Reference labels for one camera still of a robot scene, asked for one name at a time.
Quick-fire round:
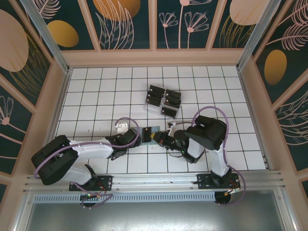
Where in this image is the clear acrylic card stand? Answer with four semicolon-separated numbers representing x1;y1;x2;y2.
143;83;184;119

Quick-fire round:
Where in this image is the grey metal sheet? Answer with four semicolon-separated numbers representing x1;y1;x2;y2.
23;201;291;231

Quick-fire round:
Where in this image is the framed art with flowers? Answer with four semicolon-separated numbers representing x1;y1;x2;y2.
154;0;218;51

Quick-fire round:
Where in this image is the framed art with leaf lines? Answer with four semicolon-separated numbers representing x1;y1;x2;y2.
86;0;152;51

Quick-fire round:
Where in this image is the framed art with fern leaves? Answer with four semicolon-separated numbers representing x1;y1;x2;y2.
273;71;308;173

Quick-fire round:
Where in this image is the framed art with single flower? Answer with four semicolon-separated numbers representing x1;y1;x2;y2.
0;73;36;175

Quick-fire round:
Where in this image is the framed art with golden oval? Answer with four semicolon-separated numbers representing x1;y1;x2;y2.
36;0;101;52

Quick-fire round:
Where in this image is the framed art, pale circle, grass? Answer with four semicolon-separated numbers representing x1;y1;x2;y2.
210;0;262;50

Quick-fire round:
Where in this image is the framed art, fern and oval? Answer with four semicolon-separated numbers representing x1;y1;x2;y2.
251;0;308;105

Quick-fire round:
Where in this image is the framed art, large pale circle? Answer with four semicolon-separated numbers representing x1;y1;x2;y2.
0;0;54;109

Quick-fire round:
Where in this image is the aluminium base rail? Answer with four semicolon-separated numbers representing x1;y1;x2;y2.
23;169;286;193

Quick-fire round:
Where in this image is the grey slotted cable duct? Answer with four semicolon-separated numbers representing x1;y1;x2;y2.
32;192;217;203

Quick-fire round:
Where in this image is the aluminium frame bar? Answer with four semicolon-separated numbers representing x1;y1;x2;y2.
276;190;298;231
12;192;34;231

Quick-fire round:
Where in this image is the aluminium corner post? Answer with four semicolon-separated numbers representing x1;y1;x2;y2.
236;0;275;72
19;0;73;74

